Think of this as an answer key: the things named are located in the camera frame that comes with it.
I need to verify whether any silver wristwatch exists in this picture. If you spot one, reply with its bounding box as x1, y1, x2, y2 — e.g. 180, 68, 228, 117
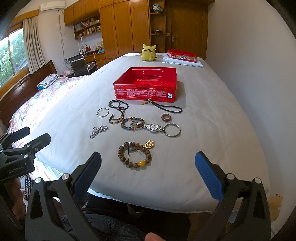
130, 120, 164, 133

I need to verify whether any brown wooden bead bracelet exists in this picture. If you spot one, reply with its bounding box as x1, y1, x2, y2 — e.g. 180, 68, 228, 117
117, 141, 153, 169

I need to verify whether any thin silver bangle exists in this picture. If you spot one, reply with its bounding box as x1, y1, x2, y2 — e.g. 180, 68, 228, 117
96, 107, 109, 118

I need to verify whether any person's right thumb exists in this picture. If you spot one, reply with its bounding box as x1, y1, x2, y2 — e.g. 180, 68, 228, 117
144, 232, 165, 241

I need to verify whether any wooden headboard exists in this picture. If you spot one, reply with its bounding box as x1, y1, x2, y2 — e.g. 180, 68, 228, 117
0, 60, 57, 128

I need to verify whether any yellow Pikachu plush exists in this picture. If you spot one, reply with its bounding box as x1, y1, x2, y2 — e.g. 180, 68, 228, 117
140, 44, 157, 62

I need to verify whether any gold pendant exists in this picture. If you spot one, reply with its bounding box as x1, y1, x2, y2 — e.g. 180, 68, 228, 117
144, 140, 155, 149

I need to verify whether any white folded towel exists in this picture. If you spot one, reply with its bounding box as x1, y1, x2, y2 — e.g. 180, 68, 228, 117
162, 53, 204, 68

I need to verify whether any person's left hand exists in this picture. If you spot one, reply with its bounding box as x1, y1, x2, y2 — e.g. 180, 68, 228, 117
11, 178, 26, 220

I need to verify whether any beige curtain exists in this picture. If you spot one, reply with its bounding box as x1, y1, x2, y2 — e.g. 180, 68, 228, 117
23, 16, 46, 74

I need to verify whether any white air conditioner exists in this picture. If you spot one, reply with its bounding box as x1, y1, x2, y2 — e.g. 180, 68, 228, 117
39, 1, 66, 11

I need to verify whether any red tin lid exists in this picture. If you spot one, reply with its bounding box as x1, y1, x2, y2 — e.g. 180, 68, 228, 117
168, 49, 198, 62

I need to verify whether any folded blue white cloth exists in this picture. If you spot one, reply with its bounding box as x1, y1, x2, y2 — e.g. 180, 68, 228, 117
37, 73, 58, 90

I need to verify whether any wooden door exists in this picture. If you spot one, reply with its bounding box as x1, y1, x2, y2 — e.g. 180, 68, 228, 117
166, 1, 208, 59

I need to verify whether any silver chain bracelet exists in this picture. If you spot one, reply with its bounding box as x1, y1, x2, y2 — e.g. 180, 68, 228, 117
89, 125, 110, 140

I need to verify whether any black office chair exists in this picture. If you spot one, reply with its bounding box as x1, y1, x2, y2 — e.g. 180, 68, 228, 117
68, 54, 97, 77

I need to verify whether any wooden wardrobe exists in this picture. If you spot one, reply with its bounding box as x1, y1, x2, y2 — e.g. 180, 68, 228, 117
64, 1, 167, 63

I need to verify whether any multicolour bead bracelet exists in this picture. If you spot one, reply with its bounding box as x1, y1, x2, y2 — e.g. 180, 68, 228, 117
120, 116, 146, 131

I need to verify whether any silver bangle large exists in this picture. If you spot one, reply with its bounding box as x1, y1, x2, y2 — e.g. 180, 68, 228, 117
164, 123, 181, 138

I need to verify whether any black braided cord charm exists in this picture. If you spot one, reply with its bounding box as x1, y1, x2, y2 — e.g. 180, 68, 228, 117
141, 99, 183, 114

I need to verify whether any red tin box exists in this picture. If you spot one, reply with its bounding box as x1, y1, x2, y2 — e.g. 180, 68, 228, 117
113, 67, 177, 103

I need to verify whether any floral bedspread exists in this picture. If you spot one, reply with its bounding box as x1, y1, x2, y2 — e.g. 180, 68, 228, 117
7, 75, 91, 148

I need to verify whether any wooden desk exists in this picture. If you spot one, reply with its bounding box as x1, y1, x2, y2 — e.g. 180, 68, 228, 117
84, 52, 106, 69

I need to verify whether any window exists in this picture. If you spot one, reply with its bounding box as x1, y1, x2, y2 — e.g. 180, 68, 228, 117
0, 28, 28, 86

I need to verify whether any black bead necklace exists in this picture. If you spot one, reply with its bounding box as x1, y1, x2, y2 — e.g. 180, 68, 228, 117
108, 99, 130, 125

